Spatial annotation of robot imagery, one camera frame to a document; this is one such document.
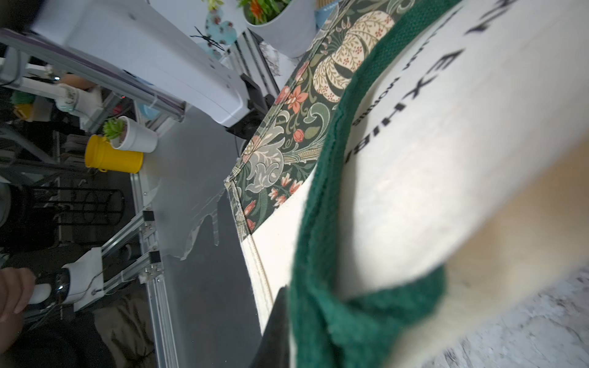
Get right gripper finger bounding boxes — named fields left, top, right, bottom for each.
left=259, top=287, right=290, bottom=368

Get cream bag green handles floral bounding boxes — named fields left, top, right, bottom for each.
left=225, top=1, right=588, bottom=367

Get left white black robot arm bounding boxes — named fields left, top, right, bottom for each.
left=32, top=1, right=268, bottom=140

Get person's hand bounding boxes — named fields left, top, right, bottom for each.
left=0, top=268, right=36, bottom=354

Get yellow metal can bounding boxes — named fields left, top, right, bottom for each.
left=84, top=135, right=144, bottom=174

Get small white succulent pot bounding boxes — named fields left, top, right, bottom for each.
left=103, top=117, right=158, bottom=153

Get potted plant orange flowers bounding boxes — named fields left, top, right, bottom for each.
left=202, top=0, right=321, bottom=59

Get aluminium front rail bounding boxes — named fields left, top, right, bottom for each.
left=102, top=174, right=179, bottom=367

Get white teleoperation handle device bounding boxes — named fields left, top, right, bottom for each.
left=29, top=247, right=105, bottom=312

